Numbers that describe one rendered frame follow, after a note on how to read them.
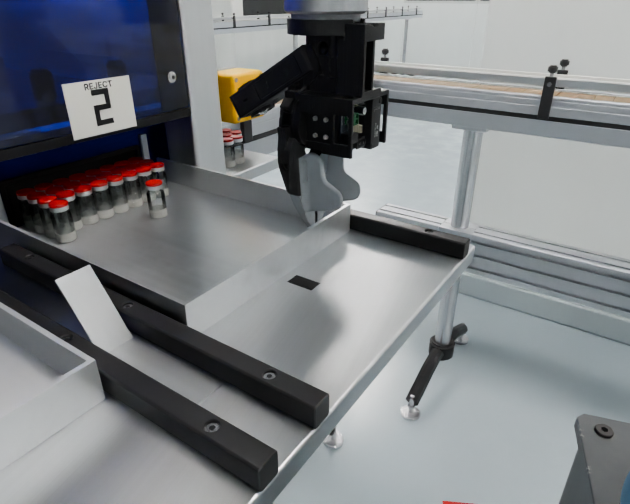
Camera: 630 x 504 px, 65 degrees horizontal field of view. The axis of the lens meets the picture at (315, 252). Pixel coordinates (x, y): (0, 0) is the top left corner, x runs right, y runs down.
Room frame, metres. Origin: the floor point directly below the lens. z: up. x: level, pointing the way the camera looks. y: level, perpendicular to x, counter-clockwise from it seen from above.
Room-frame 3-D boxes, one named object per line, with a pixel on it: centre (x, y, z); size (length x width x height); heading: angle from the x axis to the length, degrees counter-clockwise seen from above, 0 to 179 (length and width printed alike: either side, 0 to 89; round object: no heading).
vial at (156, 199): (0.59, 0.20, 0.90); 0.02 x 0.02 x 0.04
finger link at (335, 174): (0.50, -0.02, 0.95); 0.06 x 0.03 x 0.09; 56
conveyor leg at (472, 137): (1.29, -0.41, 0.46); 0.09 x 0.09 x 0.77; 56
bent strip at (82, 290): (0.30, 0.14, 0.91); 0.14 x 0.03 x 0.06; 56
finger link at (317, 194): (0.48, 0.00, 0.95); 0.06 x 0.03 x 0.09; 56
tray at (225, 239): (0.53, 0.17, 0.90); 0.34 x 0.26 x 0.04; 56
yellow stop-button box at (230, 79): (0.81, 0.13, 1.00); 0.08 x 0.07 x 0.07; 56
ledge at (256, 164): (0.84, 0.16, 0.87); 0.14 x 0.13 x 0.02; 56
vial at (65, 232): (0.52, 0.29, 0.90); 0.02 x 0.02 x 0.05
